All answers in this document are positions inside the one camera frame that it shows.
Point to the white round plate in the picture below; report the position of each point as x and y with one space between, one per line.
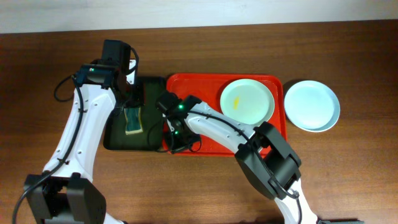
313 118

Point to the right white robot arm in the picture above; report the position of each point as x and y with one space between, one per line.
269 163

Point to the black plastic tray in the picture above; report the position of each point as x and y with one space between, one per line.
150 139

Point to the mint green round plate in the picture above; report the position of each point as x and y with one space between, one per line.
247 101

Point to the green yellow sponge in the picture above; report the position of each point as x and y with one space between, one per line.
133 121

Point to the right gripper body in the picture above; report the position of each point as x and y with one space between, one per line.
181 138

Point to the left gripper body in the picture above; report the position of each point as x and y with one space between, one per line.
134 101

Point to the light blue round plate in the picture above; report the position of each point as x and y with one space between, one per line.
309 91

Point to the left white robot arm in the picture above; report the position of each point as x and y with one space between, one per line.
64 191

